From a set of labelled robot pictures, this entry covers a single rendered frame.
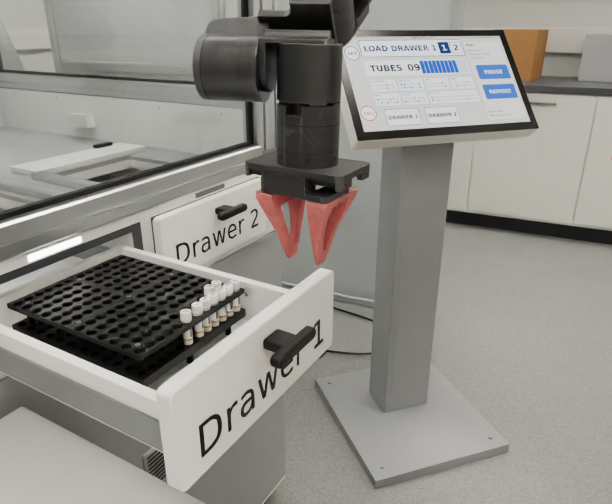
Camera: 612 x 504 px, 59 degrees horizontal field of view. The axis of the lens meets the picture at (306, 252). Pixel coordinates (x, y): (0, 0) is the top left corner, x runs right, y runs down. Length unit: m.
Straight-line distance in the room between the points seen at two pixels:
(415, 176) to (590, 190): 2.13
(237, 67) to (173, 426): 0.31
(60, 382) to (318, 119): 0.38
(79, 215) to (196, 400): 0.38
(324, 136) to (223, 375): 0.24
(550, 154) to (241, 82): 3.08
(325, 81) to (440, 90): 1.01
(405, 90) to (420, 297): 0.62
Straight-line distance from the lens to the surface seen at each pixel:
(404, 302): 1.65
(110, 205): 0.83
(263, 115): 1.10
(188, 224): 0.92
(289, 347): 0.54
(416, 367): 1.80
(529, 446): 1.92
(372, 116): 1.34
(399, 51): 1.48
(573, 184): 3.53
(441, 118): 1.42
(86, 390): 0.60
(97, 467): 0.68
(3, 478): 0.70
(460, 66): 1.54
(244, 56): 0.49
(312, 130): 0.48
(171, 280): 0.73
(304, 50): 0.47
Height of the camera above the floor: 1.21
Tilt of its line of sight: 23 degrees down
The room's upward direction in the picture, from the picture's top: straight up
